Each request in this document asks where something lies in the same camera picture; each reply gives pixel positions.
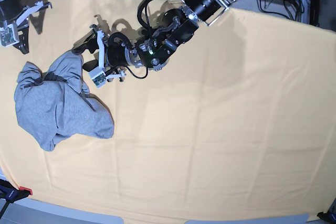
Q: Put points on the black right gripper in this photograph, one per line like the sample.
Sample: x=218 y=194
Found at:
x=10 y=10

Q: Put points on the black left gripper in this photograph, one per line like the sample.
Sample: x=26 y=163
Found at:
x=117 y=44

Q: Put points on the grey t-shirt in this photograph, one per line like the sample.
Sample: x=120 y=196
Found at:
x=56 y=105

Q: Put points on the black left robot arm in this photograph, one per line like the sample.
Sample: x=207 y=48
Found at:
x=153 y=50

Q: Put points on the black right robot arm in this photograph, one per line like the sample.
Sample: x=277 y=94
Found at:
x=15 y=24

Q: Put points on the clamp with red tip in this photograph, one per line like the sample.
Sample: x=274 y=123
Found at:
x=12 y=194

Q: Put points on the yellow table cloth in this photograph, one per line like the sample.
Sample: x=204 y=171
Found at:
x=240 y=124

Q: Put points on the black box far right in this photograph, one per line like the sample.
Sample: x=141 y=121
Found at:
x=314 y=12

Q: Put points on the black clamp bottom right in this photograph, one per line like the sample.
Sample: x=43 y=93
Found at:
x=328 y=216

